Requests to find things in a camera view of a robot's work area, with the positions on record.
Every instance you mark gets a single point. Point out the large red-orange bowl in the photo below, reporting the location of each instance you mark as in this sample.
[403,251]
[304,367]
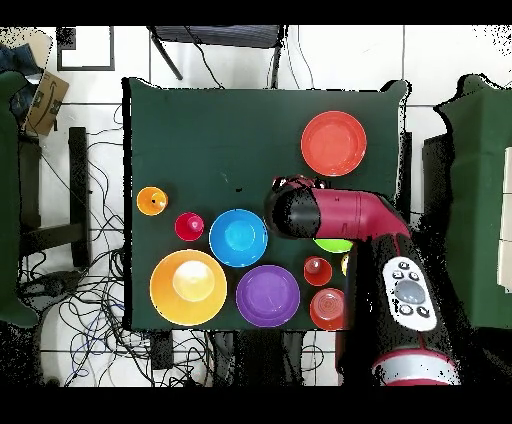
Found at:
[334,143]

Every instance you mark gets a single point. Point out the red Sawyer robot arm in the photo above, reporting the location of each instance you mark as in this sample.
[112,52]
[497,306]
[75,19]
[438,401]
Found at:
[360,216]

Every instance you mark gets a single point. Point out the green bowl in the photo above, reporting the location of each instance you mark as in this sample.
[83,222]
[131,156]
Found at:
[332,244]

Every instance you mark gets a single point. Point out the blue bowl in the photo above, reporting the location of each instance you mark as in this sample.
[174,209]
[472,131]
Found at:
[238,236]

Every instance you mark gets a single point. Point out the dark green tablecloth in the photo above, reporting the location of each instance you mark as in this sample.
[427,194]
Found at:
[220,140]

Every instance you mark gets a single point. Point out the small red cup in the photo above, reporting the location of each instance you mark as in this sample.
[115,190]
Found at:
[318,272]

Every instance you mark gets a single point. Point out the yellow cup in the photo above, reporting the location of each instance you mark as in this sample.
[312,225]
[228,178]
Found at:
[344,266]

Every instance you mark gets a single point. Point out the black stand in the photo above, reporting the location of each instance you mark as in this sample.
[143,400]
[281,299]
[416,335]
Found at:
[405,168]
[78,180]

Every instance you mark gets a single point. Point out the purple bowl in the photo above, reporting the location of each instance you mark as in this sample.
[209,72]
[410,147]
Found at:
[267,296]

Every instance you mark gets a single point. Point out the crimson cup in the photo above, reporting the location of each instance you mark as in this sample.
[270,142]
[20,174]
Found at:
[186,228]

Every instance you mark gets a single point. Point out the wide red cup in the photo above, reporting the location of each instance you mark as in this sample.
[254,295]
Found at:
[326,310]

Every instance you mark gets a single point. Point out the orange cup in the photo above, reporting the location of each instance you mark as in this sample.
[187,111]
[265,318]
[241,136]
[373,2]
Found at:
[148,200]

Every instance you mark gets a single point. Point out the black folding chair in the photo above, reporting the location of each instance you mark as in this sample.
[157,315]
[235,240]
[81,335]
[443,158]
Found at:
[220,35]

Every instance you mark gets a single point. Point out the large orange bowl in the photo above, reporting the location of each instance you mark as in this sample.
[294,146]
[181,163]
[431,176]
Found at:
[168,296]

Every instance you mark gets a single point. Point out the green cloth side table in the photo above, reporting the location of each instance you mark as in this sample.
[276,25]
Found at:
[8,200]
[480,200]

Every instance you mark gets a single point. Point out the black power strip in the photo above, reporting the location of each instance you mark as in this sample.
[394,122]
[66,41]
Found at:
[162,350]

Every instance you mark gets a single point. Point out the cardboard box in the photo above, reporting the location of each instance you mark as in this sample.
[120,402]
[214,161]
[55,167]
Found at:
[46,106]

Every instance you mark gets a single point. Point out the blue cloth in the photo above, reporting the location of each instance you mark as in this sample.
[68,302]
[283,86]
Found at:
[16,58]

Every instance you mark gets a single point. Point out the black square frame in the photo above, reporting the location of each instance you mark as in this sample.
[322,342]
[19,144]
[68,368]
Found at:
[86,68]

